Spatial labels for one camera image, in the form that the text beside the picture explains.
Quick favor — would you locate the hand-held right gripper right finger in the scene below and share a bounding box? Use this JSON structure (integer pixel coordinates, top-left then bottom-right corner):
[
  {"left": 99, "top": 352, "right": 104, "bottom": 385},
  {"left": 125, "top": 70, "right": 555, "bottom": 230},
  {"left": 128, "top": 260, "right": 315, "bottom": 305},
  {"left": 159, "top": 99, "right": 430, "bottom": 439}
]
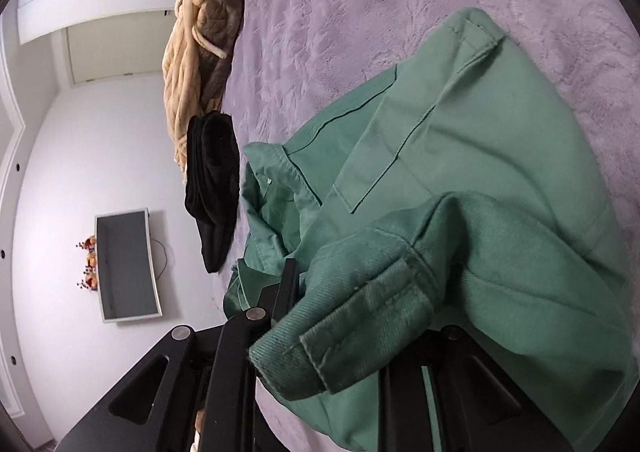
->
[{"left": 379, "top": 324, "right": 567, "bottom": 452}]

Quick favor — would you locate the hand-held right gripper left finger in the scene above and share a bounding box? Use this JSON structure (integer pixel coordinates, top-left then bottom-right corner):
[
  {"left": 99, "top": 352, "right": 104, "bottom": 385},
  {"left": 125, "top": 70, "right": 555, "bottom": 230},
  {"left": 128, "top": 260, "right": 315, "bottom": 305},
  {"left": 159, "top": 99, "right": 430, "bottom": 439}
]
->
[{"left": 55, "top": 259, "right": 301, "bottom": 452}]

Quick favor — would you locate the green work jacket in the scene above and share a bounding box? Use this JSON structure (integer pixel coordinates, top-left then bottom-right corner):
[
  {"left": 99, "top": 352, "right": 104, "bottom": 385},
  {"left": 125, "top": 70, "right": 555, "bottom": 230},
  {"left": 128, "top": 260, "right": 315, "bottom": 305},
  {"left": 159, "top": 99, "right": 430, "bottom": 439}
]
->
[{"left": 222, "top": 7, "right": 640, "bottom": 452}]

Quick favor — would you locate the black cloth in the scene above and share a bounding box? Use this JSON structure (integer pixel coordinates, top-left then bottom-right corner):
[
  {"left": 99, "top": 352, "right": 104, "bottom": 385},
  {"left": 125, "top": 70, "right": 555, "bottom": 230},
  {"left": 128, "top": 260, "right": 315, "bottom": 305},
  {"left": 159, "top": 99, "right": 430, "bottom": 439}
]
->
[{"left": 184, "top": 111, "right": 242, "bottom": 274}]

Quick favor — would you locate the red berry decoration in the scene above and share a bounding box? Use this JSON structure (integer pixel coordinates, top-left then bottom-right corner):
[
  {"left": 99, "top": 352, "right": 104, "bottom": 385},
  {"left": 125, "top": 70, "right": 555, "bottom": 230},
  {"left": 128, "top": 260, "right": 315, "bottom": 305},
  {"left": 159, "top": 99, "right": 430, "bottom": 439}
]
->
[{"left": 76, "top": 233, "right": 99, "bottom": 291}]

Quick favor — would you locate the beige ribbed cloth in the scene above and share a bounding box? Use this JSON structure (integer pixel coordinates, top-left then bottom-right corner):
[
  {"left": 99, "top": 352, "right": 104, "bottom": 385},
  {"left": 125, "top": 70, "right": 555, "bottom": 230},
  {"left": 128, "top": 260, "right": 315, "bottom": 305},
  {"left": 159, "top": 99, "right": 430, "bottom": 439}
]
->
[{"left": 162, "top": 0, "right": 232, "bottom": 173}]

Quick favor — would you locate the brown quilted cloth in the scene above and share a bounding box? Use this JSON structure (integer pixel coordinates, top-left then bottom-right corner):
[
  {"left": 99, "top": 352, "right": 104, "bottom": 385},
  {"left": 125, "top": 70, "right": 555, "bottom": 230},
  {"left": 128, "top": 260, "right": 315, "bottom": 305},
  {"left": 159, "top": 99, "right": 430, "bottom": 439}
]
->
[{"left": 184, "top": 0, "right": 246, "bottom": 115}]

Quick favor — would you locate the purple embossed blanket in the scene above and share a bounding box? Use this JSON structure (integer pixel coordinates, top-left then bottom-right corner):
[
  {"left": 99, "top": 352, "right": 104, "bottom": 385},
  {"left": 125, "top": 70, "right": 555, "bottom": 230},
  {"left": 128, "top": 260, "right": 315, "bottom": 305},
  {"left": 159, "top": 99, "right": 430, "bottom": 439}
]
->
[{"left": 200, "top": 0, "right": 640, "bottom": 452}]

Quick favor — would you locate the black television cable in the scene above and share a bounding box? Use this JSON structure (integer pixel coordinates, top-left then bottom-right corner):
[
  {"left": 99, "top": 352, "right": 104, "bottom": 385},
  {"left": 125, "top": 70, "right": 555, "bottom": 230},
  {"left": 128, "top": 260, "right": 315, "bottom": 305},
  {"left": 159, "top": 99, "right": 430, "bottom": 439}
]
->
[{"left": 149, "top": 237, "right": 171, "bottom": 283}]

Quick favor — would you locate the wall television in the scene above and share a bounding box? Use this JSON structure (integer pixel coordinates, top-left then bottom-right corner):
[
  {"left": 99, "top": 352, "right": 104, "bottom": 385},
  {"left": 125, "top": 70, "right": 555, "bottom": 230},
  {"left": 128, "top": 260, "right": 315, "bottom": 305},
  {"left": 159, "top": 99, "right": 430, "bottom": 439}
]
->
[{"left": 95, "top": 207, "right": 164, "bottom": 324}]

